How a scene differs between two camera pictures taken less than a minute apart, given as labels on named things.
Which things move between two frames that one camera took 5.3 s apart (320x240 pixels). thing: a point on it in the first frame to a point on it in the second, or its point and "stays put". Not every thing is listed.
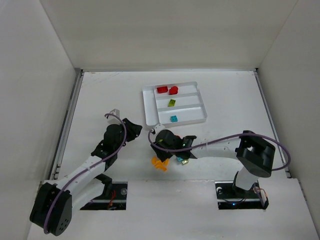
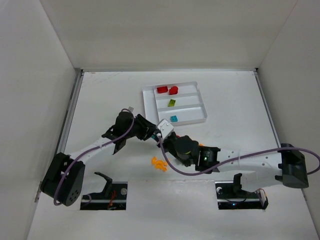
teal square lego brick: x=173 y=118 stays put
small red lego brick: x=162 y=89 stays put
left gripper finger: x=132 y=130 to x=146 y=124
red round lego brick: x=173 y=90 stays put
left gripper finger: x=131 y=135 to x=145 y=134
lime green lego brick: x=171 y=103 stays put
